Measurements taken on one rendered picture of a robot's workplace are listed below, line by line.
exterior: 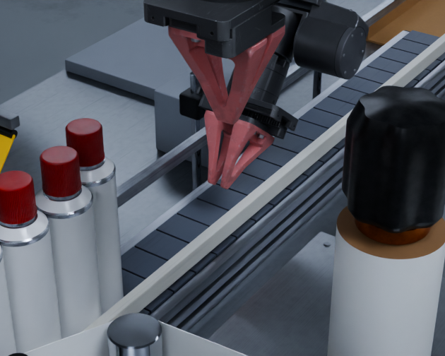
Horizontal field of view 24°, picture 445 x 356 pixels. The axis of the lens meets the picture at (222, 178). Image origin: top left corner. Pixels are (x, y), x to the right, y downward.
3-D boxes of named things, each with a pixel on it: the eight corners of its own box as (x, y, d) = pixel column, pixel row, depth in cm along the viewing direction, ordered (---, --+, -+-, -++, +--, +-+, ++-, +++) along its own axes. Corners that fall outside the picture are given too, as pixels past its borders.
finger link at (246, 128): (227, 188, 108) (258, 105, 109) (172, 169, 112) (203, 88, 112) (253, 200, 114) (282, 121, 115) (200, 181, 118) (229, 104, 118)
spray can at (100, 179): (61, 304, 103) (42, 125, 92) (102, 282, 106) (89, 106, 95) (93, 328, 100) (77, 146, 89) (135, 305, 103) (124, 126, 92)
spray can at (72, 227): (105, 353, 97) (90, 167, 86) (49, 358, 96) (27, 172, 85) (102, 318, 101) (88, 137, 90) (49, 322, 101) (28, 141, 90)
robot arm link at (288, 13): (273, 8, 117) (253, -11, 112) (326, 20, 114) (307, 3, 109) (252, 64, 117) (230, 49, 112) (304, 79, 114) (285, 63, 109)
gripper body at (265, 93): (271, 122, 108) (296, 56, 108) (191, 97, 112) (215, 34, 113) (294, 136, 113) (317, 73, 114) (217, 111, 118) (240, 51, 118)
